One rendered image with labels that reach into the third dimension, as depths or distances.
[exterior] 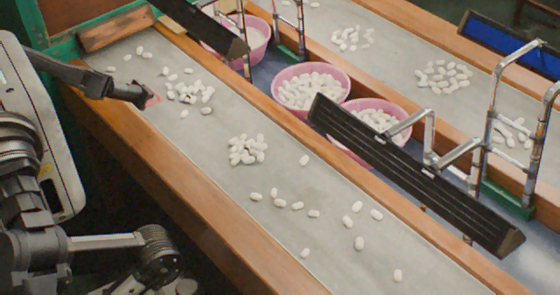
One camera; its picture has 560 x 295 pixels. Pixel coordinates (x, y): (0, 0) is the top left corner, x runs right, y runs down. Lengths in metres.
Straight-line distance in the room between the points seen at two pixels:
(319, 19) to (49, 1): 0.99
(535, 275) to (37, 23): 1.79
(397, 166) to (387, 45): 1.05
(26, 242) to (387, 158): 0.83
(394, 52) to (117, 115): 0.99
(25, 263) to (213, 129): 1.18
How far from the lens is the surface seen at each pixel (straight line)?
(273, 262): 1.94
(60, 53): 2.80
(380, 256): 1.97
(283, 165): 2.22
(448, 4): 4.37
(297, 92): 2.49
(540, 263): 2.10
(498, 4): 4.39
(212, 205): 2.10
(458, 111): 2.41
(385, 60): 2.62
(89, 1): 2.78
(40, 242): 1.34
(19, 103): 1.45
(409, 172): 1.69
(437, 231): 2.01
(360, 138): 1.78
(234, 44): 2.12
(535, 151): 2.02
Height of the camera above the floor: 2.26
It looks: 41 degrees down
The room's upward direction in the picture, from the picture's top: 6 degrees counter-clockwise
